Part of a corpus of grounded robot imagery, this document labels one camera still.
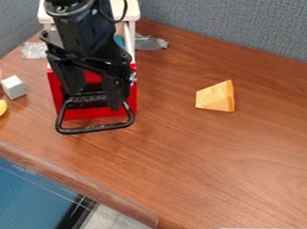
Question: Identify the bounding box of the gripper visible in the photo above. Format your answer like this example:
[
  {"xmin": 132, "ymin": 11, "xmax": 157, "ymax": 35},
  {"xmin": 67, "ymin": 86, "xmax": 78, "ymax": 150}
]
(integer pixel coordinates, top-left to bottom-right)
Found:
[{"xmin": 36, "ymin": 0, "xmax": 140, "ymax": 118}]

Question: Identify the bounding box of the red drawer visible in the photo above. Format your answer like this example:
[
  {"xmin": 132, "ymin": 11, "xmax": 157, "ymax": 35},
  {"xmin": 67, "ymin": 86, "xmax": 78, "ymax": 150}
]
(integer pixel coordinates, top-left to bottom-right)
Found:
[{"xmin": 44, "ymin": 59, "xmax": 145, "ymax": 136}]

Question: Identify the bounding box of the grey block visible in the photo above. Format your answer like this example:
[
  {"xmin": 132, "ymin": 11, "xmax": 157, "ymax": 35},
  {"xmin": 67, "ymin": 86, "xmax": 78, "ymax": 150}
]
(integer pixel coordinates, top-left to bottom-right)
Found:
[{"xmin": 0, "ymin": 74, "xmax": 30, "ymax": 102}]

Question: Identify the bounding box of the white cabinet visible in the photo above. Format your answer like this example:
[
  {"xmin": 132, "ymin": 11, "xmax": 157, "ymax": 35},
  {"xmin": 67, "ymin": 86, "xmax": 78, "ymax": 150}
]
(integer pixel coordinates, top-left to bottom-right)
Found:
[{"xmin": 35, "ymin": 0, "xmax": 146, "ymax": 69}]

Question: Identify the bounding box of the yellow toy cheese wedge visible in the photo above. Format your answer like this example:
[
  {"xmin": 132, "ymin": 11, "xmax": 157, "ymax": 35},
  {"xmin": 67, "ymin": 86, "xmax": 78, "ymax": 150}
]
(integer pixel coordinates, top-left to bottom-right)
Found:
[{"xmin": 192, "ymin": 78, "xmax": 238, "ymax": 115}]

